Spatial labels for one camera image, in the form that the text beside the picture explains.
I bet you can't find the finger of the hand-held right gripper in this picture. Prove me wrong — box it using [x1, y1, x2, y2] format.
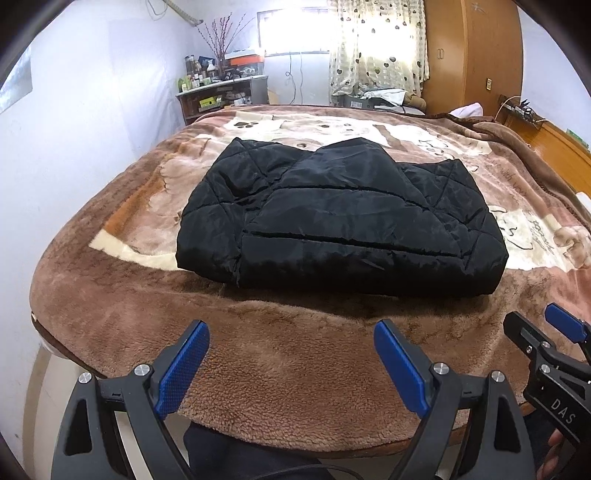
[544, 302, 591, 361]
[503, 311, 563, 366]

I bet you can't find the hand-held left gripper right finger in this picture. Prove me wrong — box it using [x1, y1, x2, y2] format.
[374, 318, 536, 480]

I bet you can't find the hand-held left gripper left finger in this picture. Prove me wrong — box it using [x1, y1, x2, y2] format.
[51, 320, 211, 480]

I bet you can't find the black puffer jacket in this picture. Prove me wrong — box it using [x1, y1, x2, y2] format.
[175, 137, 509, 298]

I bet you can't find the person's right hand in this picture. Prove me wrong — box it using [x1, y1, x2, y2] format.
[544, 428, 574, 480]

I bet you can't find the brown printed plush blanket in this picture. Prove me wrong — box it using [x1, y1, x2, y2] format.
[28, 104, 591, 455]

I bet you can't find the person's dark trouser leg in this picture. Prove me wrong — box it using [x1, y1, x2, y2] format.
[182, 422, 416, 480]

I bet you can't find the wooden headboard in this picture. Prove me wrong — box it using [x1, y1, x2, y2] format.
[496, 97, 591, 199]

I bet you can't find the power strip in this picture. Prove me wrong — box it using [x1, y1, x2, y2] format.
[502, 98, 542, 124]

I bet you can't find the cluttered shelf desk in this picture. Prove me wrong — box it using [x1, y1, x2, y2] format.
[175, 76, 271, 126]

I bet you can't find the wooden wardrobe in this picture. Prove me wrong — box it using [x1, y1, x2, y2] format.
[422, 0, 525, 116]

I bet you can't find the orange box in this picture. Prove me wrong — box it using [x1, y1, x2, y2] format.
[225, 51, 266, 68]

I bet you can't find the heart-print curtain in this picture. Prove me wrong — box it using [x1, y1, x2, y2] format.
[328, 0, 430, 107]

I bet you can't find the vase of dried branches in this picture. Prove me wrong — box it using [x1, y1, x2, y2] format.
[196, 14, 257, 80]

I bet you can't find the bright window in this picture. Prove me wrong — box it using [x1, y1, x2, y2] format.
[256, 9, 331, 57]

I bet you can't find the hanging cable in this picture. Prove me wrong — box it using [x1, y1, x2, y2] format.
[285, 52, 306, 106]

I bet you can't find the shiny wall poster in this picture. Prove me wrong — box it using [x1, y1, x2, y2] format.
[0, 59, 34, 115]

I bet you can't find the grey wall pipe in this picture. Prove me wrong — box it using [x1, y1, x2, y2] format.
[161, 0, 205, 25]

